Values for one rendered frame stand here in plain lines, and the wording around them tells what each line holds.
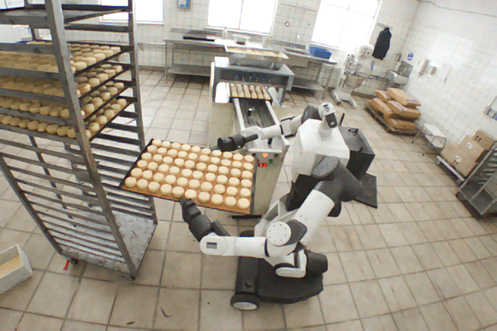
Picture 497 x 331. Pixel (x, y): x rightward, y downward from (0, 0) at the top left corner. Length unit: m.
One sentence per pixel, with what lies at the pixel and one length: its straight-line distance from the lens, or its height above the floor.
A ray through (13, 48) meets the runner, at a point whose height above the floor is 1.59.
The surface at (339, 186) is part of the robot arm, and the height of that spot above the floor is 1.30.
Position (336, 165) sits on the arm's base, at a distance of 0.78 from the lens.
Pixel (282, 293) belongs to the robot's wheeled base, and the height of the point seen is 0.17.
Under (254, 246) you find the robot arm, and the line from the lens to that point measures 0.79.
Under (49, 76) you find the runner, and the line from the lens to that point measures 0.96.
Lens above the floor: 1.78
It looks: 35 degrees down
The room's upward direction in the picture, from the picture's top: 11 degrees clockwise
